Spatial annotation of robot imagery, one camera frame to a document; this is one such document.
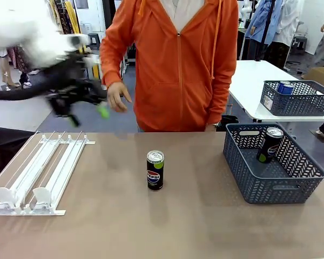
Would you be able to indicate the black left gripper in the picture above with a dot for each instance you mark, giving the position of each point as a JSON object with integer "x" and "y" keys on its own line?
{"x": 70, "y": 81}

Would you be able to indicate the black Pepsi can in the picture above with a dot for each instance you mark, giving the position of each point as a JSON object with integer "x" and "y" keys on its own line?
{"x": 155, "y": 175}
{"x": 270, "y": 148}

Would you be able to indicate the grey-blue woven plastic basket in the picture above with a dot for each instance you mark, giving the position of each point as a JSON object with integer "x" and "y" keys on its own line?
{"x": 272, "y": 191}
{"x": 299, "y": 105}

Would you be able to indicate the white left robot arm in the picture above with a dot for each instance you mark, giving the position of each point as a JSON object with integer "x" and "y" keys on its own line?
{"x": 21, "y": 27}

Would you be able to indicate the orange sleeved right forearm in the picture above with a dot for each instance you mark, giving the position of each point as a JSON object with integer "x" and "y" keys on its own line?
{"x": 110, "y": 70}

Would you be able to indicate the orange sleeved left forearm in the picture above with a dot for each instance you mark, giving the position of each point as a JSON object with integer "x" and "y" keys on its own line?
{"x": 221, "y": 102}

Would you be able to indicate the white can dispenser rack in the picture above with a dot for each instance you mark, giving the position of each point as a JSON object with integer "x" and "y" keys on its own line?
{"x": 70, "y": 151}

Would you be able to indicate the white dispenser pusher paddle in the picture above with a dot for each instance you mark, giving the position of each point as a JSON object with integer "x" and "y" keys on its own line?
{"x": 43, "y": 195}
{"x": 5, "y": 195}

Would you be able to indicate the person right hand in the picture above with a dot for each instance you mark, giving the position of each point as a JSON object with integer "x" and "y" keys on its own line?
{"x": 117, "y": 97}

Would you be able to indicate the person left hand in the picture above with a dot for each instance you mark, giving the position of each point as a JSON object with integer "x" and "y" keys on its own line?
{"x": 212, "y": 127}

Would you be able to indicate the yellow fabric roll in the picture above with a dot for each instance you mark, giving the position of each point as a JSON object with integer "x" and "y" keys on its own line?
{"x": 96, "y": 71}

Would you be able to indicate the grey plastic stool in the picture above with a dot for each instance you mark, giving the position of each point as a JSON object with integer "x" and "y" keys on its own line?
{"x": 299, "y": 44}
{"x": 94, "y": 37}

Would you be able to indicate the white box appliance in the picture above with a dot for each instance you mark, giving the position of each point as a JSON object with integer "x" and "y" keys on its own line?
{"x": 86, "y": 28}

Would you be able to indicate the person in orange hoodie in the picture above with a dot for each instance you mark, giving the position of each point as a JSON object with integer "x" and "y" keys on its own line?
{"x": 178, "y": 67}

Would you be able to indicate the white table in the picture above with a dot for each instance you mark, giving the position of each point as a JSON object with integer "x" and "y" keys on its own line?
{"x": 248, "y": 89}

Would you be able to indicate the mannequin in blue shirt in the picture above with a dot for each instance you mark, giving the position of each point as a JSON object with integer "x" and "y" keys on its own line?
{"x": 259, "y": 24}

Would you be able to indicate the black stand pole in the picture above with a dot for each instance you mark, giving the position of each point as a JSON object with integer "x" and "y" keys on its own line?
{"x": 267, "y": 27}

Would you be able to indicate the mannequin in white coat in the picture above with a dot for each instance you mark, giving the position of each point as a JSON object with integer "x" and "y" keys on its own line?
{"x": 289, "y": 24}

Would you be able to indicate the brown cardboard box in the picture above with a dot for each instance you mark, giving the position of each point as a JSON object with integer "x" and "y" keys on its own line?
{"x": 321, "y": 75}

